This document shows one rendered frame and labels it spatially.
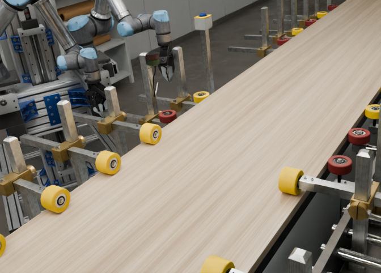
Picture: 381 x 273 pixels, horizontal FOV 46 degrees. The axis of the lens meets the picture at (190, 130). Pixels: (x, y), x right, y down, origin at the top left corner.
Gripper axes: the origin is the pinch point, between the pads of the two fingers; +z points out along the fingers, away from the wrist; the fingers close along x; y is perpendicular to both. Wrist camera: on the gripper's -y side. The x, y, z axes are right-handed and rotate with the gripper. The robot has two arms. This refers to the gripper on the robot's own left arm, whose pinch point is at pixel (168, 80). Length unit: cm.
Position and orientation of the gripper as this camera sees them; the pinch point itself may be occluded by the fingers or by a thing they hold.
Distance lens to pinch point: 239.8
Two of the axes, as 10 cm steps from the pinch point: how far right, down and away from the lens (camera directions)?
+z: 1.1, 8.9, 4.3
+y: 2.2, -4.5, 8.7
